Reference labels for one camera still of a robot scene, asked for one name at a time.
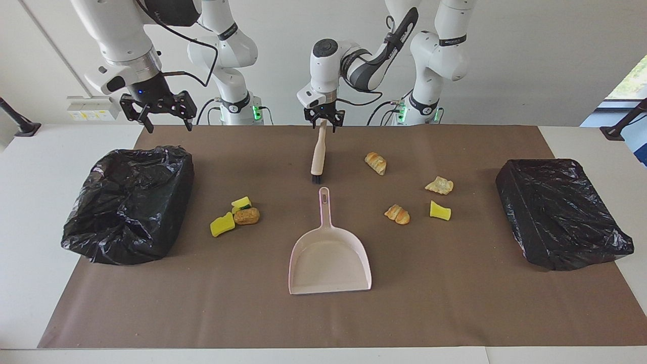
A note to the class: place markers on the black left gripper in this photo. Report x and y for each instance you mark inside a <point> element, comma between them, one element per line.
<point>323,107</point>

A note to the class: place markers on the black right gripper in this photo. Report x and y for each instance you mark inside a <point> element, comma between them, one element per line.
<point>150,90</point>

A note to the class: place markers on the beige brush with black bristles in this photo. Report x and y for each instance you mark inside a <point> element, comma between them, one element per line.
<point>319,151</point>

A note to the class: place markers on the large striped croissant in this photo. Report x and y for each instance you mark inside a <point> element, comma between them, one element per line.
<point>375,163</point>

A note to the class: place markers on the yellow sponge piece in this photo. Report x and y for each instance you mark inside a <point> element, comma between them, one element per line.
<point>222,225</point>
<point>440,211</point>
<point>240,202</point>

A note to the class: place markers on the small golden croissant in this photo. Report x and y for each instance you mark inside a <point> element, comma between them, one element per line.
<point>397,214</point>

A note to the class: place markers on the brown peanut-shaped bread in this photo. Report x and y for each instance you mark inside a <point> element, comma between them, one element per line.
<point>246,216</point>

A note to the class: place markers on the pale pastry piece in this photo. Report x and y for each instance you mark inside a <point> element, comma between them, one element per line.
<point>438,185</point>

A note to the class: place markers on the pale pink plastic dustpan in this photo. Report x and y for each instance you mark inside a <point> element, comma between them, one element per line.
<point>328,263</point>

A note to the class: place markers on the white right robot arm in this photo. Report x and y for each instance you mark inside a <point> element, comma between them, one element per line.
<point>121,30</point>

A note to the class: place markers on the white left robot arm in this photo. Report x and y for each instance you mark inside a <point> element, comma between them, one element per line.
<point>434,50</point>

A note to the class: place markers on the black bin with crumpled bag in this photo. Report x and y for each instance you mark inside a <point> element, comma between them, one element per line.
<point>126,207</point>

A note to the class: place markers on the black bin with taut bag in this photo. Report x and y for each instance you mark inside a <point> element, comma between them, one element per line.
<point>556,212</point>

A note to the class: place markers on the black clamp stand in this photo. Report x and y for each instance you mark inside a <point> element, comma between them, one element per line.
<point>25,128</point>
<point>614,132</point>

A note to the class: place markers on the brown paper table mat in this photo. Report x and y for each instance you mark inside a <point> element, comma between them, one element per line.
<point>323,318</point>

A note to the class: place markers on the white wall socket box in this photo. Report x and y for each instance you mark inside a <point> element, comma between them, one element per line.
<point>92,107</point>

